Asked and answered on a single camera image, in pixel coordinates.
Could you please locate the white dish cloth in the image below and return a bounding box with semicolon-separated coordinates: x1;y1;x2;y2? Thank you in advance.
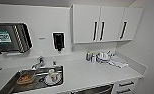
107;54;130;70

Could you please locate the chrome faucet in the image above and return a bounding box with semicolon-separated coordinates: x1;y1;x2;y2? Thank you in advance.
30;55;48;71

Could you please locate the narrow white drawer unit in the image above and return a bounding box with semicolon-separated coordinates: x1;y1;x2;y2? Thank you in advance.
112;76;144;94

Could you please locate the three-door white wall cabinet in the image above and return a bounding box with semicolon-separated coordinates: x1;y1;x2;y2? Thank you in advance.
70;3;144;45

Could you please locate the white cup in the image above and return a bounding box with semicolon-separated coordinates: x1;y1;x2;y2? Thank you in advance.
44;67;61;86

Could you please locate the grey paper towel dispenser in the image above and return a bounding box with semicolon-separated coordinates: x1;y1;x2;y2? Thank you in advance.
0;21;34;55

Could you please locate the steel sink basin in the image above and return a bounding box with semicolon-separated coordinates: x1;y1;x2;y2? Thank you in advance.
0;65;65;94

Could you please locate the orange item in sink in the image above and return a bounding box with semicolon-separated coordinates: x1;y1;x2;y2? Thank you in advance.
16;73;36;85

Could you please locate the black soap dispenser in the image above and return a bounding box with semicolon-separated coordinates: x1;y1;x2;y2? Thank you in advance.
51;31;66;53

